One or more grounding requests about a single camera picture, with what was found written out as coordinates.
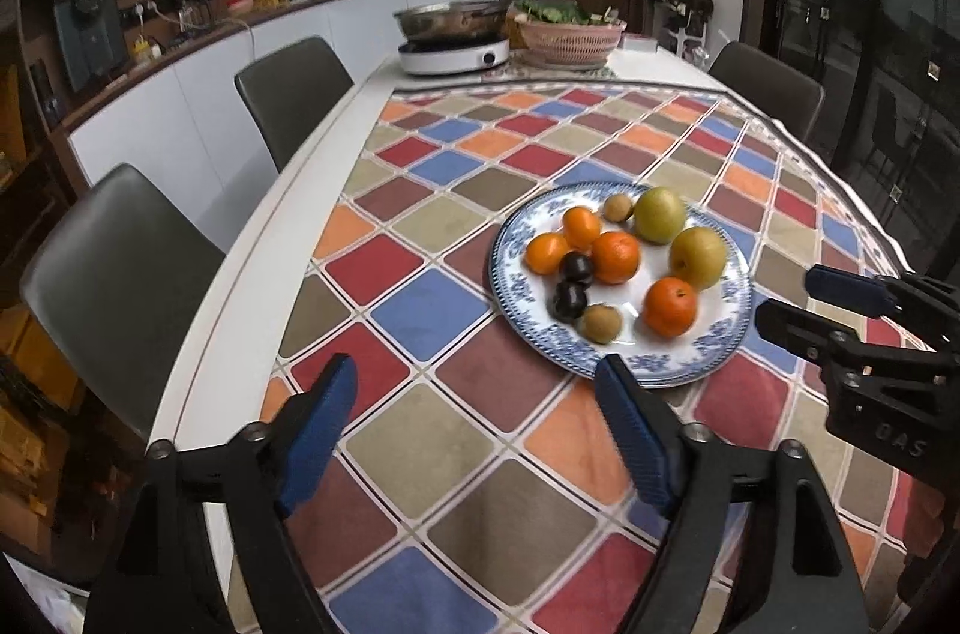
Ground green apple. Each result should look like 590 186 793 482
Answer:
634 187 687 245
669 226 728 291

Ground white induction cooker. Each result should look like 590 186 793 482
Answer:
396 34 511 77

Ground shoe rack with items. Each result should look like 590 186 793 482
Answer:
651 0 713 57

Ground grey dining chair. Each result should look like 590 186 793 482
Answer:
707 41 824 143
19 163 226 447
234 35 355 174

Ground small orange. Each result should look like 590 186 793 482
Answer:
562 206 603 252

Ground checkered colourful tablecloth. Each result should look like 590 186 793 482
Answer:
259 82 946 634

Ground steel pot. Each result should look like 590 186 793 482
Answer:
393 0 505 44

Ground dark countertop appliance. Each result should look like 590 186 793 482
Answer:
52 0 128 91

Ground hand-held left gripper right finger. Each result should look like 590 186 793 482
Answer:
595 352 871 634

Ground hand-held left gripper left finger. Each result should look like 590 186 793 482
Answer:
82 352 361 634

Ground dark plum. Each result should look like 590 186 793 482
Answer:
561 251 596 288
551 281 588 321

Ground pink plastic basket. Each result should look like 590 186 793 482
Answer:
517 17 627 66

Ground blue and white plate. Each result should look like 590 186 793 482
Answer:
487 181 753 389

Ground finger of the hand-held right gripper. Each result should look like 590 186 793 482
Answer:
806 265 960 351
754 298 960 381

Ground green leafy vegetables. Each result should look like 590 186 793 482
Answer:
514 0 623 26

